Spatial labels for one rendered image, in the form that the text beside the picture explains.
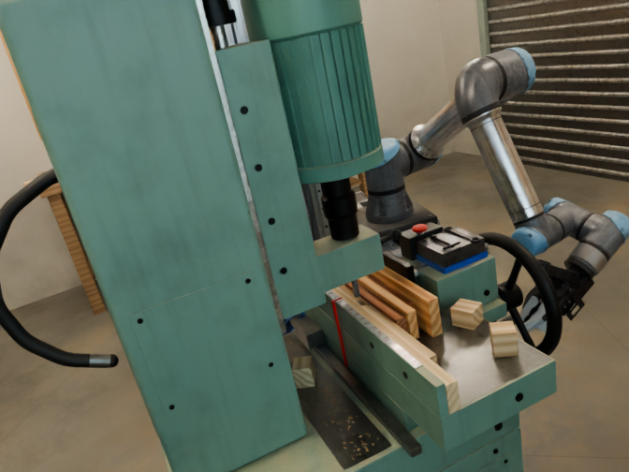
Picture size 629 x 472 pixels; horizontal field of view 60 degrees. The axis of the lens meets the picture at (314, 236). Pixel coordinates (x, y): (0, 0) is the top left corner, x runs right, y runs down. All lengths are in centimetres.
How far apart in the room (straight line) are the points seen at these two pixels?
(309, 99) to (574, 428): 161
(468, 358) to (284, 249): 34
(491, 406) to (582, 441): 125
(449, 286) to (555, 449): 113
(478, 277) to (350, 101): 43
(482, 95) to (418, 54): 379
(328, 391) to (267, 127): 51
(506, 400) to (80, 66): 72
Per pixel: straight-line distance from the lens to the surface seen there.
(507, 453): 108
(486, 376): 87
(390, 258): 103
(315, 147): 83
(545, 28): 442
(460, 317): 97
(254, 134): 79
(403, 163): 167
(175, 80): 72
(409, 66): 506
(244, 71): 78
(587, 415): 219
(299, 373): 105
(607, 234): 142
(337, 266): 93
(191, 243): 76
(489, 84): 136
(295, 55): 82
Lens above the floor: 143
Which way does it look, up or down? 21 degrees down
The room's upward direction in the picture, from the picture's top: 12 degrees counter-clockwise
